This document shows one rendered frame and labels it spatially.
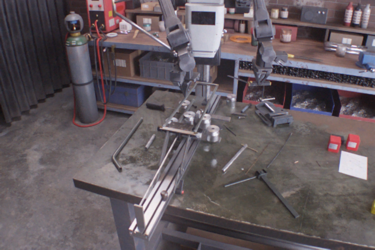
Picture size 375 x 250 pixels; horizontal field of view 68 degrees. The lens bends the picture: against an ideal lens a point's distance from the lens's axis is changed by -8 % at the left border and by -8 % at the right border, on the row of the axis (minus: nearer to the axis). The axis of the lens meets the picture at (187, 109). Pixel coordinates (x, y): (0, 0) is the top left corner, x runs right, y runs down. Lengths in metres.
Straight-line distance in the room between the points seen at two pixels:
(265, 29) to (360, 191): 0.70
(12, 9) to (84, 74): 1.03
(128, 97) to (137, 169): 2.04
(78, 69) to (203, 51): 1.45
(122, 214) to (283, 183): 0.62
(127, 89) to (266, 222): 2.37
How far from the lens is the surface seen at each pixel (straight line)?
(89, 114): 3.15
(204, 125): 1.23
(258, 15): 1.26
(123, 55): 2.92
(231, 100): 1.51
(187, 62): 1.06
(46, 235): 2.19
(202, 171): 1.10
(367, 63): 2.49
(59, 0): 3.93
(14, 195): 2.57
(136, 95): 3.06
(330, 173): 1.20
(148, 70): 2.87
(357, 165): 1.29
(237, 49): 2.59
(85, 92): 3.03
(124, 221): 1.27
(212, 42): 1.83
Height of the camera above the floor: 1.60
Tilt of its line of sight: 29 degrees down
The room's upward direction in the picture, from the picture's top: straight up
